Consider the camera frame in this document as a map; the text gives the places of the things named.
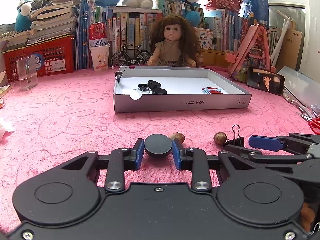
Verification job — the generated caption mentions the large black binder clip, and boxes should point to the large black binder clip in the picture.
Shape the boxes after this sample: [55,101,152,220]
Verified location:
[222,124,244,147]

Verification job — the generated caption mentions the black round lid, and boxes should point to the black round lid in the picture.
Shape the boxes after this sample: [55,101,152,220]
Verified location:
[144,134,172,158]
[151,88,167,94]

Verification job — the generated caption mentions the brown nut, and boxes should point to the brown nut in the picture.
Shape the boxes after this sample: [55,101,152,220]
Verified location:
[169,132,185,144]
[214,132,227,145]

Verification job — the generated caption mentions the red scissors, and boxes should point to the red scissors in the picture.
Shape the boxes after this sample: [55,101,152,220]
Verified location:
[298,113,320,135]

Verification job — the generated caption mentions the smartphone playing video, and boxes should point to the smartphone playing video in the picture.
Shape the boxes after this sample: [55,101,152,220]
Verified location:
[247,67,285,95]

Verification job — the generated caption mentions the pink bunny table cloth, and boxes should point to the pink bunny table cloth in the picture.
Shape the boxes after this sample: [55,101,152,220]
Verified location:
[1,69,311,232]

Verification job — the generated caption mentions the grey cardboard box tray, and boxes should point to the grey cardboard box tray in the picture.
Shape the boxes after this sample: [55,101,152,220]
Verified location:
[113,66,252,113]

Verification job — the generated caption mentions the black lid in tray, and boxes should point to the black lid in tray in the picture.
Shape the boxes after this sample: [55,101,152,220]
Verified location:
[147,80,161,89]

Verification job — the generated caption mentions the small black binder clip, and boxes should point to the small black binder clip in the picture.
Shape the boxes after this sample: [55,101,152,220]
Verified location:
[113,66,127,83]

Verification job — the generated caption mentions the pink triangular toy house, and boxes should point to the pink triangular toy house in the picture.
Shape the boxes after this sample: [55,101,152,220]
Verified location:
[225,24,276,83]

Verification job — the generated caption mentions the miniature black bicycle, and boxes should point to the miniature black bicycle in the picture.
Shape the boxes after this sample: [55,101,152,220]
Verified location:
[111,44,151,67]

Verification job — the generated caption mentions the white paper cup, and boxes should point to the white paper cup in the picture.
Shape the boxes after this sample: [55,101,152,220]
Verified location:
[89,43,110,72]

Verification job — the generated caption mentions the brown-haired doll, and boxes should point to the brown-haired doll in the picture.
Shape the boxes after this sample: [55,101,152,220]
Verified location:
[147,15,201,68]

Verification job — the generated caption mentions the colourful stationery box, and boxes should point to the colourful stationery box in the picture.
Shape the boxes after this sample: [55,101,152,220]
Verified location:
[194,28,213,49]

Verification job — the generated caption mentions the red plastic crate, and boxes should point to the red plastic crate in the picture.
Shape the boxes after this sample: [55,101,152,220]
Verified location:
[3,35,75,81]

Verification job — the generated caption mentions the clear acrylic block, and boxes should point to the clear acrylic block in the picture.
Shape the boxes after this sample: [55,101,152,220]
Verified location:
[16,55,39,91]

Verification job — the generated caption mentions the red beer can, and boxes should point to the red beer can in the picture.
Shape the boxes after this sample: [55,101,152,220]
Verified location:
[89,22,108,47]

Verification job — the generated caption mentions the blue cardboard package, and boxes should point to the blue cardboard package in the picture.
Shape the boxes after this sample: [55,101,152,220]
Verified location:
[241,0,270,29]

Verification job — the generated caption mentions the red plastic basket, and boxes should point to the red plastic basket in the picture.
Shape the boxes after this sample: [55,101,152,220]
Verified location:
[205,0,242,14]

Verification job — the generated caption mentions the stack of grey books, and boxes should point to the stack of grey books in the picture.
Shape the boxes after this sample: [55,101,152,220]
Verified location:
[28,0,80,44]

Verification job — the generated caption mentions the blue white plush penguin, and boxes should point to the blue white plush penguin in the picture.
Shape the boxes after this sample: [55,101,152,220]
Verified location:
[15,0,33,33]

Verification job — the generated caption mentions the white cable bundle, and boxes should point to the white cable bundle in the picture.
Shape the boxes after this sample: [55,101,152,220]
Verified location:
[282,90,313,117]

